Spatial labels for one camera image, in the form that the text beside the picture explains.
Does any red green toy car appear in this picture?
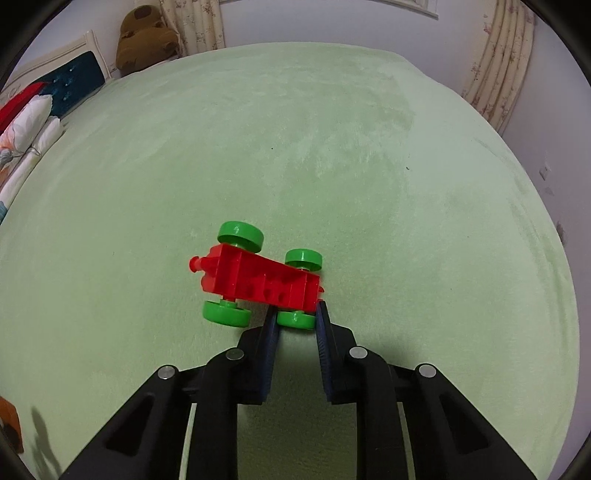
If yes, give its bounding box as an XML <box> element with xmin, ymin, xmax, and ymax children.
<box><xmin>188</xmin><ymin>221</ymin><xmax>324</xmax><ymax>330</ymax></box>

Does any orange round trash bin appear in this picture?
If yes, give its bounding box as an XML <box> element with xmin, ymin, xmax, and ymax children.
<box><xmin>0</xmin><ymin>397</ymin><xmax>24</xmax><ymax>454</ymax></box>

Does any green bed blanket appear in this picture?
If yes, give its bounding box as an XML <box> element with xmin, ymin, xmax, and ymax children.
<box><xmin>1</xmin><ymin>43</ymin><xmax>579</xmax><ymax>479</ymax></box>

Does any floral white pillow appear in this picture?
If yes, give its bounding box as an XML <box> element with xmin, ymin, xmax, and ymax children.
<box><xmin>1</xmin><ymin>95</ymin><xmax>52</xmax><ymax>165</ymax></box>

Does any red pillow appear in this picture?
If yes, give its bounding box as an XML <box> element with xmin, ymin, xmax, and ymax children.
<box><xmin>0</xmin><ymin>82</ymin><xmax>46</xmax><ymax>133</ymax></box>

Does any right floral curtain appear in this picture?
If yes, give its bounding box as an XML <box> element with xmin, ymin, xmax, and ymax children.
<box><xmin>461</xmin><ymin>1</ymin><xmax>535</xmax><ymax>133</ymax></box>

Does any floral curtain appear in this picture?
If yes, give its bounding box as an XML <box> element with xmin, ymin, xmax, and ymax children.
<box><xmin>159</xmin><ymin>0</ymin><xmax>225</xmax><ymax>57</ymax></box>
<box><xmin>461</xmin><ymin>1</ymin><xmax>535</xmax><ymax>133</ymax></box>

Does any cream bed headboard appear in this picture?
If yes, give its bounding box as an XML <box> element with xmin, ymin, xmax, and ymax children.
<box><xmin>1</xmin><ymin>30</ymin><xmax>112</xmax><ymax>117</ymax></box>

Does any brown plush bear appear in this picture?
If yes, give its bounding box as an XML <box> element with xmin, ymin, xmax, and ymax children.
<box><xmin>115</xmin><ymin>5</ymin><xmax>179</xmax><ymax>76</ymax></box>

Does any left floral curtain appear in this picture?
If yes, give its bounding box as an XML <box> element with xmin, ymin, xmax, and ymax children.
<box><xmin>159</xmin><ymin>0</ymin><xmax>225</xmax><ymax>57</ymax></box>

